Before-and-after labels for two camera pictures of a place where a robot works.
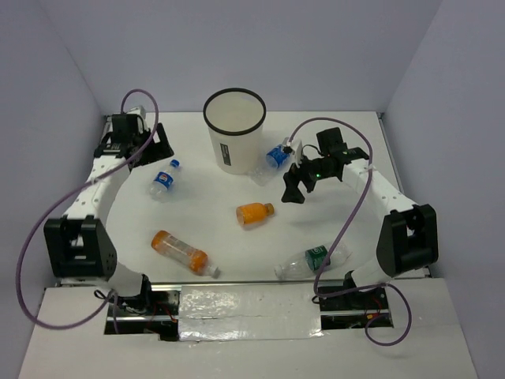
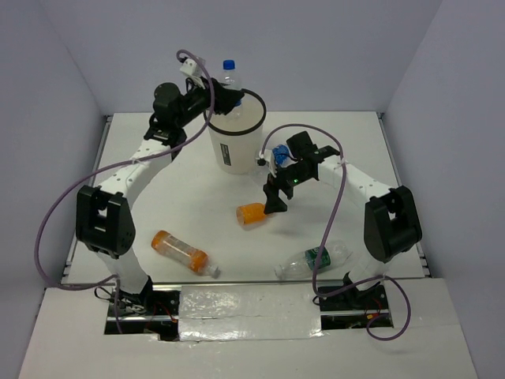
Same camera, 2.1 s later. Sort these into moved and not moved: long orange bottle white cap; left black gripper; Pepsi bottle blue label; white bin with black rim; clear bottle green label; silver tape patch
Moved: Pepsi bottle blue label; left black gripper
Not moved: long orange bottle white cap; silver tape patch; white bin with black rim; clear bottle green label
